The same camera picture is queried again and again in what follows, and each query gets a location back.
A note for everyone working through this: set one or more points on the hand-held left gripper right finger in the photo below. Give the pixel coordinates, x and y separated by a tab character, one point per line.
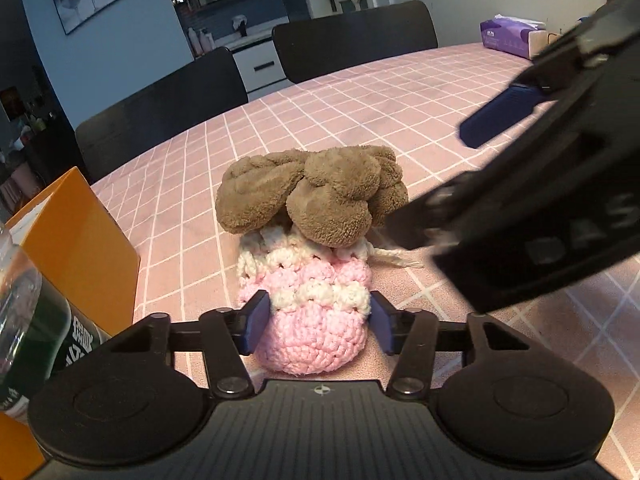
382	322

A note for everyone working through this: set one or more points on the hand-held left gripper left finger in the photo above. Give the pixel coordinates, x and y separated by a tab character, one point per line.
257	320

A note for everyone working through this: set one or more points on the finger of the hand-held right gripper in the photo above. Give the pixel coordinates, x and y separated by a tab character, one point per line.
410	222
500	117

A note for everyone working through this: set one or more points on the pink white crochet pouch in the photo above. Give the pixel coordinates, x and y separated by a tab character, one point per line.
310	330

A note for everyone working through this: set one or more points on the brown plush cloth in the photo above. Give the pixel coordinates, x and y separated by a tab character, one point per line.
330	195

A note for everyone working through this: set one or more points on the orange box white inside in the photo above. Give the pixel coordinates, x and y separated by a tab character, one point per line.
85	240

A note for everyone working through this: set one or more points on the purple tissue pack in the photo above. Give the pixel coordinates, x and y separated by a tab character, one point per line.
507	37

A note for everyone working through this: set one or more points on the beige box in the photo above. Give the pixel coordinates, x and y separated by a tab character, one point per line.
547	42

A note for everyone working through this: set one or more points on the pink checked tablecloth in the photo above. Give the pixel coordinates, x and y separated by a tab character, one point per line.
350	110

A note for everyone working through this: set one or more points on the black chair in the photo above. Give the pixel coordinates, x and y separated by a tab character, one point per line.
350	40
165	110

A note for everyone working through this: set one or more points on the clear plastic bottle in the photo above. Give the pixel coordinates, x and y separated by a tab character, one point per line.
45	330

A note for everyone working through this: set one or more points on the white cabinet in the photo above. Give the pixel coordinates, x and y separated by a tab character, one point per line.
260	65

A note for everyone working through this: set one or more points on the black soap dispenser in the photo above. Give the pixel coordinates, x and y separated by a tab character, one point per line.
241	26

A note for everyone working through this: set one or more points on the pale bottle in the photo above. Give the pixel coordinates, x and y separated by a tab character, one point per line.
207	42
195	42

